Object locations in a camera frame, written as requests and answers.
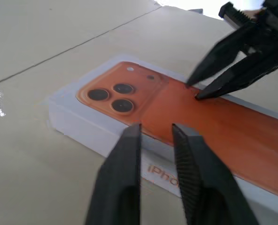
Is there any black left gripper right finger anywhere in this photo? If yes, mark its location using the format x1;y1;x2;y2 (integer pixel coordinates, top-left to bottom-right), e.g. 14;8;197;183
171;123;262;225

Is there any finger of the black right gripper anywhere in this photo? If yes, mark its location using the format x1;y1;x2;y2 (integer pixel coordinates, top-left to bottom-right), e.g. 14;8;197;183
194;50;278;101
186;22;269;87

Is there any white orange iPhone box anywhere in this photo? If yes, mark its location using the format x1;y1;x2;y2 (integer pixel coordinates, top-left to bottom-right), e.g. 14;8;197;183
47;54;278;203

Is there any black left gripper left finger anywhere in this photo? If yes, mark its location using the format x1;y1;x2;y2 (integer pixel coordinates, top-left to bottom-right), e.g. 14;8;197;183
84;122;142;225

